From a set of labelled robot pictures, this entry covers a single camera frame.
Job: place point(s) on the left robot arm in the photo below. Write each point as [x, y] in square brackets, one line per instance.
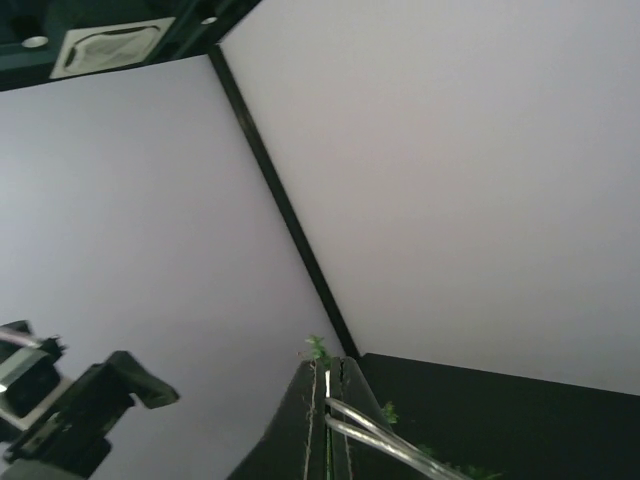
[55, 427]

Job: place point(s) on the small green christmas tree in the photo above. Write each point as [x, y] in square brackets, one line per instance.
[319, 352]

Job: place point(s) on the left black frame post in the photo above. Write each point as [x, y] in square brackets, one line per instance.
[281, 199]

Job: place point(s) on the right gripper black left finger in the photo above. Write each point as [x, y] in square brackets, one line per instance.
[294, 445]

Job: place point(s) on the ceiling air vent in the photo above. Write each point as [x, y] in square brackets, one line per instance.
[97, 49]

